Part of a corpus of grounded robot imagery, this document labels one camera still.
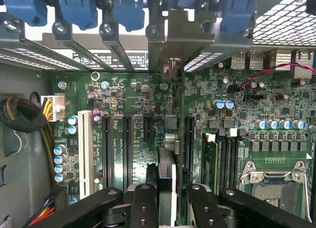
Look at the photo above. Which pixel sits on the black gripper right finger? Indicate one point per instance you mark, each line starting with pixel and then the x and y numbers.
pixel 205 208

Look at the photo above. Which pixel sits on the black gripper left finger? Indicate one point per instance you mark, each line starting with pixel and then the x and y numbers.
pixel 143 208

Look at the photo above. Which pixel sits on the installed RAM stick with label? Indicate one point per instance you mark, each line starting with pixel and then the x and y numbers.
pixel 211 163

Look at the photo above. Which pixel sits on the black RAM slot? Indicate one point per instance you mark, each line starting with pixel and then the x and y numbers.
pixel 223 161
pixel 233 161

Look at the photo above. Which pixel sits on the long expansion slot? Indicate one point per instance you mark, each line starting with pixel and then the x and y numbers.
pixel 107 151
pixel 190 144
pixel 128 151

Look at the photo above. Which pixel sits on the CPU socket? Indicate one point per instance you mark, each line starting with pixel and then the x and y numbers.
pixel 274 186

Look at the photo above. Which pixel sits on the short expansion slot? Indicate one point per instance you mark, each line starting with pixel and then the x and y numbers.
pixel 148 129

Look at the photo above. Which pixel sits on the white PCI expansion slot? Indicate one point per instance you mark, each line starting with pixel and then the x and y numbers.
pixel 85 151

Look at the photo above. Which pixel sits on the socket locking lever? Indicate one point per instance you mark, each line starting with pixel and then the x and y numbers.
pixel 308 203

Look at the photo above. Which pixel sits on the green motherboard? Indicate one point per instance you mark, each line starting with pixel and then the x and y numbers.
pixel 148 94

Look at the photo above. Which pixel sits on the open black PC case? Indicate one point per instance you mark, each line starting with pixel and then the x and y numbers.
pixel 19 163

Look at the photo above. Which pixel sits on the white power connector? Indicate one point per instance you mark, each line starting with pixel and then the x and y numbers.
pixel 55 108

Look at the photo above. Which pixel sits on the metal USB port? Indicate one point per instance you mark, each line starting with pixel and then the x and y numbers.
pixel 256 60
pixel 239 60

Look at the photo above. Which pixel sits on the metal slot blank cover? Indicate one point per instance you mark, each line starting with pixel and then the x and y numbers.
pixel 81 50
pixel 217 52
pixel 37 52
pixel 118 50

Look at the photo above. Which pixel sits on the metal rear port block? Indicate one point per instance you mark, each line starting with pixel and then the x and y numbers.
pixel 283 60
pixel 304 65

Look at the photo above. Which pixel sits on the blue card retention latch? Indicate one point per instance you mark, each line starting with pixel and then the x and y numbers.
pixel 23 6
pixel 77 8
pixel 129 11
pixel 238 13

